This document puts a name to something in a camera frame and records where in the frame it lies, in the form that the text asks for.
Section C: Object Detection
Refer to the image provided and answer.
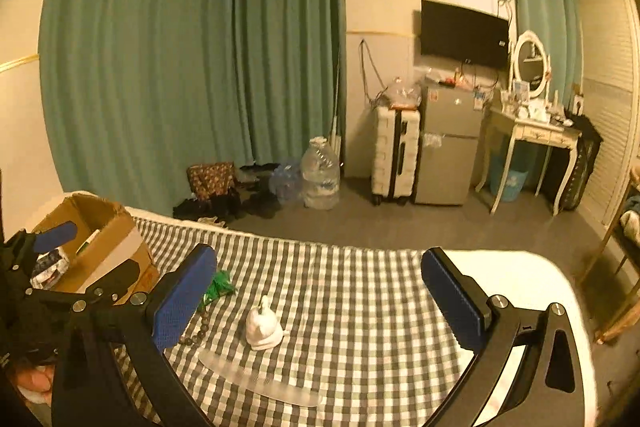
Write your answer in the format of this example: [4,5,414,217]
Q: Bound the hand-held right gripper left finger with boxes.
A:
[50,243,218,427]

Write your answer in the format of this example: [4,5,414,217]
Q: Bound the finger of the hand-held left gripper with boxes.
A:
[27,259,142,305]
[15,219,78,258]

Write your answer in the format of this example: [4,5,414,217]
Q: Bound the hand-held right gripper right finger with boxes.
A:
[421,247,586,427]

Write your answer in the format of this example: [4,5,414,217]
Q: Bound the green white carton box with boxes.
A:
[75,229,101,255]

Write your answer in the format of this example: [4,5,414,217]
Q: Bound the blue white patterned packet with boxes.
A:
[30,247,71,290]

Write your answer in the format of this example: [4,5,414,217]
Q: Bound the brown cardboard box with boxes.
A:
[31,193,161,295]

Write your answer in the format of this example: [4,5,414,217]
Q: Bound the person's left hand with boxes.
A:
[12,364,53,405]

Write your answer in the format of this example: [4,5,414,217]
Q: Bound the green snack packet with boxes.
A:
[199,271,238,308]

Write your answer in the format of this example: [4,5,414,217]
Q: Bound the white swan-shaped toy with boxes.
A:
[245,296,283,352]

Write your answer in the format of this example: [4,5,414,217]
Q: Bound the black clothes pile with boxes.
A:
[172,163,283,228]

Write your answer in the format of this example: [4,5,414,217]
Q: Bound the green white checked blanket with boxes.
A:
[107,217,481,427]

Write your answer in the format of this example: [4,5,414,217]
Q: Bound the clear plastic strip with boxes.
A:
[198,349,323,408]

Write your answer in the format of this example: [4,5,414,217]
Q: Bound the patterned brown bag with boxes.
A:
[187,162,237,200]

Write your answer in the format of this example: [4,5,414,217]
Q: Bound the blue waste bin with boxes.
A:
[490,154,530,202]

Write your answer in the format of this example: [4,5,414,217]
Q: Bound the grey mini fridge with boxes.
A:
[414,82,485,206]

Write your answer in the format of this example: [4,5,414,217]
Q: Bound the crushed clear plastic bottles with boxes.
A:
[269,162,303,202]

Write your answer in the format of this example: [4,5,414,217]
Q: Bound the white hard suitcase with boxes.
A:
[371,104,421,206]

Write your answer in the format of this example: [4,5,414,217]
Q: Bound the wooden chair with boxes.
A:
[580,167,640,345]

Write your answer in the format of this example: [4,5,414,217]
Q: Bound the large clear water bottle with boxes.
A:
[300,137,342,210]

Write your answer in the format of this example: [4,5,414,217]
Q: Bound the black luggage bag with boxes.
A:
[552,114,603,212]

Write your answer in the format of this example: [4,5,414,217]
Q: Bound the white dressing table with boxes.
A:
[474,104,583,218]

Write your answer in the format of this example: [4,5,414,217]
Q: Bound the thin white pole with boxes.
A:
[330,67,346,148]

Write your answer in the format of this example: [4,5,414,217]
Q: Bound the wide green curtain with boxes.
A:
[37,0,348,202]

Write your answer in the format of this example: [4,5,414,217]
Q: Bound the clear plastic bag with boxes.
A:
[382,77,423,108]

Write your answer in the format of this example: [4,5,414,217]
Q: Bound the round white vanity mirror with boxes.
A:
[510,31,553,100]

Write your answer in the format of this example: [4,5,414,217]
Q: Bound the white louvered wardrobe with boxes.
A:
[575,0,640,228]

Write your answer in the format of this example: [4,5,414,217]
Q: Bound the narrow green curtain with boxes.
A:
[502,0,586,108]

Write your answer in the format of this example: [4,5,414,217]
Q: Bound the brown bead bracelet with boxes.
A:
[177,309,211,350]

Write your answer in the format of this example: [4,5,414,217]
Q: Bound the black wall television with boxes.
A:
[421,0,510,70]

